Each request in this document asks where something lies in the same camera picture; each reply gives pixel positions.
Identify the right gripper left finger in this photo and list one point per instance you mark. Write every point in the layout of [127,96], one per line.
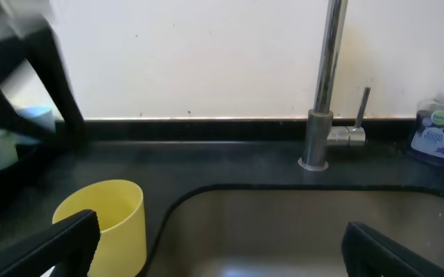
[52,246]

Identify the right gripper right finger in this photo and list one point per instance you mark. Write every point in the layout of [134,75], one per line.
[371,257]

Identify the yellow cup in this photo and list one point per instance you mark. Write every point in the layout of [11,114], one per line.
[117,231]

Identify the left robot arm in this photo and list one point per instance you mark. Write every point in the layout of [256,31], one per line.
[41,65]

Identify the black tray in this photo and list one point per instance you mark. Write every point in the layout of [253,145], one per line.
[33,161]

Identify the steel sink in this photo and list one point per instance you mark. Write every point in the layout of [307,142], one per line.
[283,231]

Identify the blue cup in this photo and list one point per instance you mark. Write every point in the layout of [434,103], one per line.
[37,115]

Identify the blue soap bottle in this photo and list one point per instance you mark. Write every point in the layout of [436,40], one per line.
[437,134]

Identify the steel tap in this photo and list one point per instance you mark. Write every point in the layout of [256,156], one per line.
[323,96]

